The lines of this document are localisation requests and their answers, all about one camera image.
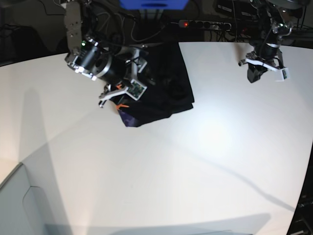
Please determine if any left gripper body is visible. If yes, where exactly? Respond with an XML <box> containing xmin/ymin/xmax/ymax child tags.
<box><xmin>238</xmin><ymin>50</ymin><xmax>290</xmax><ymax>82</ymax></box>

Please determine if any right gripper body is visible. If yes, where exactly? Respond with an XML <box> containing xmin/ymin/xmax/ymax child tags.
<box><xmin>98</xmin><ymin>47</ymin><xmax>148</xmax><ymax>108</ymax></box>

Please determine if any black T-shirt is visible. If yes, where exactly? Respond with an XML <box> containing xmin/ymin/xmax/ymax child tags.
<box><xmin>112</xmin><ymin>43</ymin><xmax>195</xmax><ymax>127</ymax></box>

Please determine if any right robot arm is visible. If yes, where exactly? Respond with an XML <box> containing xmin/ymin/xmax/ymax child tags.
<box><xmin>61</xmin><ymin>0</ymin><xmax>147</xmax><ymax>107</ymax></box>

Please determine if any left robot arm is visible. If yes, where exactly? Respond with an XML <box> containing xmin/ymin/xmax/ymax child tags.
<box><xmin>238</xmin><ymin>0</ymin><xmax>310</xmax><ymax>83</ymax></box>

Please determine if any white power strip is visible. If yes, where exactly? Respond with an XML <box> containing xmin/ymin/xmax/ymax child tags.
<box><xmin>178</xmin><ymin>20</ymin><xmax>232</xmax><ymax>31</ymax></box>

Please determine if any blue plastic box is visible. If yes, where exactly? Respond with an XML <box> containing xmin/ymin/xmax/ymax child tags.
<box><xmin>119</xmin><ymin>0</ymin><xmax>189</xmax><ymax>10</ymax></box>

